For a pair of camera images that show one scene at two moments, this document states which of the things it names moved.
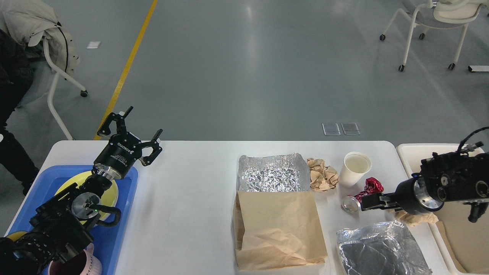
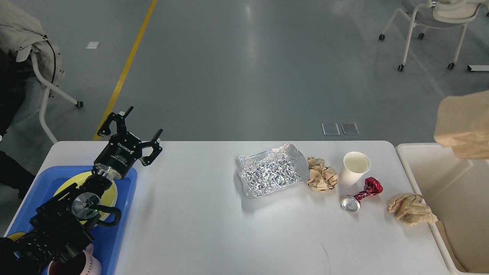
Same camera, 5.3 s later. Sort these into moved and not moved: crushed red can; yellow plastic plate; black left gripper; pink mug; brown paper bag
Moved: brown paper bag
Not moved: black left gripper; crushed red can; yellow plastic plate; pink mug
